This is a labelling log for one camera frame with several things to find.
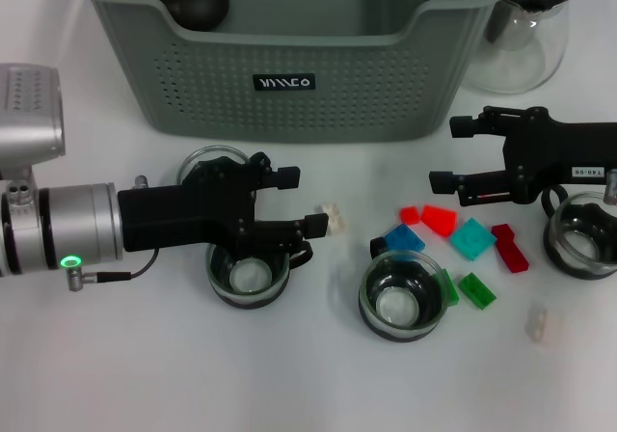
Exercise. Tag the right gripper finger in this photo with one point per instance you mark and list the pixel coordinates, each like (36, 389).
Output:
(482, 183)
(472, 126)

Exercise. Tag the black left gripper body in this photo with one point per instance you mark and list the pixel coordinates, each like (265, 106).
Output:
(183, 215)

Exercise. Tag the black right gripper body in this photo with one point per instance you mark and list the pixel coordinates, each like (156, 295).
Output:
(554, 152)

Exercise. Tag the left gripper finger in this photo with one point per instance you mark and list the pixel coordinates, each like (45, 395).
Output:
(287, 178)
(284, 234)

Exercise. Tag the glass teacup black base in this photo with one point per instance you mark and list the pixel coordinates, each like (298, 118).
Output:
(248, 280)
(402, 302)
(187, 164)
(585, 246)

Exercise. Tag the grey-green perforated storage bin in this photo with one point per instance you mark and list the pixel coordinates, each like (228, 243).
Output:
(337, 109)

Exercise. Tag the white toy brick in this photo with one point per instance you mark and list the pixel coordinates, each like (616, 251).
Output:
(544, 326)
(335, 217)

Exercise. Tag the teal flat toy brick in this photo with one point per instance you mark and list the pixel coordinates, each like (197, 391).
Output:
(472, 239)

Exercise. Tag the orange-red slope brick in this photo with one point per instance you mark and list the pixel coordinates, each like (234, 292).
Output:
(438, 220)

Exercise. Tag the dark red long brick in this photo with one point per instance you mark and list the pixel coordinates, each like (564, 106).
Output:
(511, 253)

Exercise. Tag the small orange-red square brick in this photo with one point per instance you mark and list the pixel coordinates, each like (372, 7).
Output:
(410, 215)

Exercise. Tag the clear glass carafe black lid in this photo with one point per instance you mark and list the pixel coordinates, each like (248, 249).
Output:
(520, 61)

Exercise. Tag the blue flat toy brick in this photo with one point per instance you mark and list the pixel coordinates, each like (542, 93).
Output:
(405, 238)

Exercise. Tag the green toy brick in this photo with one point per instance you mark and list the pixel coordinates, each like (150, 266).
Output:
(477, 291)
(452, 291)

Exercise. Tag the black round teapot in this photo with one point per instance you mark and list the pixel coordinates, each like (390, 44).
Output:
(197, 3)

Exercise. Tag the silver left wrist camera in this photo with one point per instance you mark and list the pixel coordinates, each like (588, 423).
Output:
(29, 114)

